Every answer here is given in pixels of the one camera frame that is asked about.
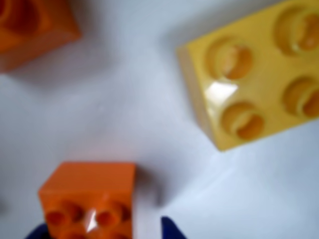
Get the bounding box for orange 2x4 building block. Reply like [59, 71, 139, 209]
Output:
[38, 161, 137, 239]

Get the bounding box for yellow 2x4 building block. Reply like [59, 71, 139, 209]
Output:
[175, 0, 319, 152]

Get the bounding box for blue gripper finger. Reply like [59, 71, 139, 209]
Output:
[160, 216, 188, 239]
[24, 223, 51, 239]

